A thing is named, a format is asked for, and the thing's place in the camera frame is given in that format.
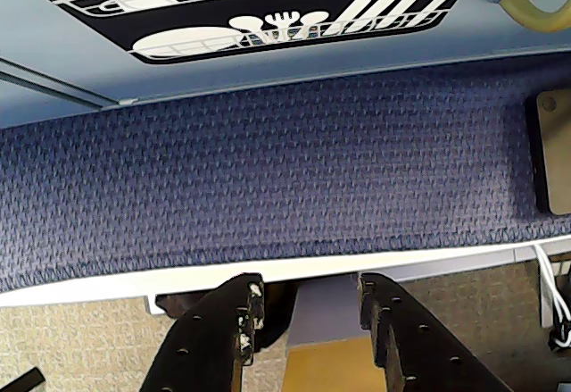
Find gray-blue table post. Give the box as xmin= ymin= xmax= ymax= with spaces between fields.
xmin=287 ymin=275 xmax=371 ymax=351

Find blue woven mat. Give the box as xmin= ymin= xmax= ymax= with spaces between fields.
xmin=0 ymin=54 xmax=571 ymax=295

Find black dish rack print sticker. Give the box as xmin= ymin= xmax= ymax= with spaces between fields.
xmin=17 ymin=0 xmax=487 ymax=66

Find yellow curved handle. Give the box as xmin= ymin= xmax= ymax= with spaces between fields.
xmin=498 ymin=0 xmax=571 ymax=32

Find yellow wooden block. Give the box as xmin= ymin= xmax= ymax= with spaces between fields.
xmin=283 ymin=337 xmax=402 ymax=392

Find beige cutting board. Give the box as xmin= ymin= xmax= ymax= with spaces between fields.
xmin=524 ymin=91 xmax=571 ymax=215

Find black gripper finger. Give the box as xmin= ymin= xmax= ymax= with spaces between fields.
xmin=358 ymin=272 xmax=524 ymax=392
xmin=138 ymin=271 xmax=265 ymax=392

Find white cable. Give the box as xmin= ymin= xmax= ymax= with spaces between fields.
xmin=533 ymin=244 xmax=571 ymax=346

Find white table bracket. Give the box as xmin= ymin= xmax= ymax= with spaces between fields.
xmin=148 ymin=293 xmax=170 ymax=317

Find black flat bar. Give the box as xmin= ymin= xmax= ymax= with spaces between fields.
xmin=0 ymin=367 xmax=46 ymax=392

